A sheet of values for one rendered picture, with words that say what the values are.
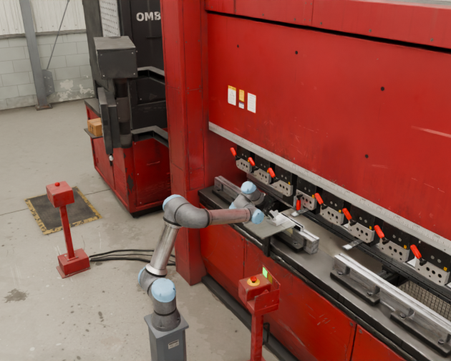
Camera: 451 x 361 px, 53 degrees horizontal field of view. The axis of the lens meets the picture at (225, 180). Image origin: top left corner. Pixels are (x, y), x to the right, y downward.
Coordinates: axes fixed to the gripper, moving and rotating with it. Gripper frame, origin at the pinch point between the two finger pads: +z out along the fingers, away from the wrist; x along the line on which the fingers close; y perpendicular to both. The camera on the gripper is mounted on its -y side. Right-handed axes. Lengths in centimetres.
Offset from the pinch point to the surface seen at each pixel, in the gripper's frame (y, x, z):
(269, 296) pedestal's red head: -38.1, -28.5, 3.7
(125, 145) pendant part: -10, 143, -18
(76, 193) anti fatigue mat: -72, 303, 78
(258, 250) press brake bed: -17.7, 9.7, 23.2
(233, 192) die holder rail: 7, 55, 19
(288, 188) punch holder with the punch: 19.3, -3.3, -7.7
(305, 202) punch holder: 16.8, -18.2, -6.8
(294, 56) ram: 68, 0, -67
